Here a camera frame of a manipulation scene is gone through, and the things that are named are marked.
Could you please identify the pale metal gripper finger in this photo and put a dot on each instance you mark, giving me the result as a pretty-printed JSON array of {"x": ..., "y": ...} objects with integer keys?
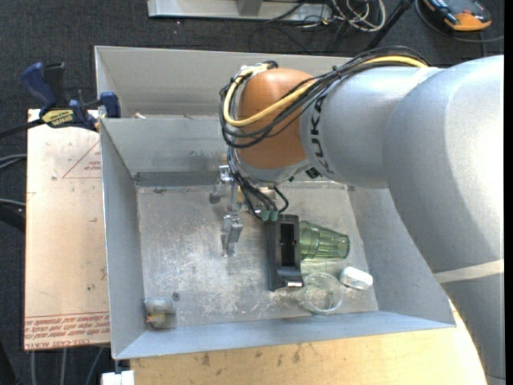
[
  {"x": 231, "y": 225},
  {"x": 225, "y": 175}
]

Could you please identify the grey metal bin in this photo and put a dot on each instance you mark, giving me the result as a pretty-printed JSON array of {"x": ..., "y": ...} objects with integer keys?
[{"x": 200, "y": 263}]

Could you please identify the green glass cup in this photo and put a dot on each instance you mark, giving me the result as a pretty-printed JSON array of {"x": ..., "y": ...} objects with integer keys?
[{"x": 326, "y": 244}]

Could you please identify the grey lumpy toy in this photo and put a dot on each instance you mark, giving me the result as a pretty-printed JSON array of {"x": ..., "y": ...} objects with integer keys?
[{"x": 159, "y": 313}]

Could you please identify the clear glass cup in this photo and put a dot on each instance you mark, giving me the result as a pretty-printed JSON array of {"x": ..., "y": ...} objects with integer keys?
[{"x": 322, "y": 295}]

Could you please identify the white oval cap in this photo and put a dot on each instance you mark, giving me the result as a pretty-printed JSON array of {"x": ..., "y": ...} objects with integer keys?
[{"x": 356, "y": 278}]

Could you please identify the brown cardboard board, red print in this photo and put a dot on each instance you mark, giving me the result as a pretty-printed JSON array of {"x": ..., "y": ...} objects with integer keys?
[{"x": 64, "y": 231}]

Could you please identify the black cylinder on white bracket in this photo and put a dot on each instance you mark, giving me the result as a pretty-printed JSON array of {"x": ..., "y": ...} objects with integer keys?
[{"x": 313, "y": 172}]

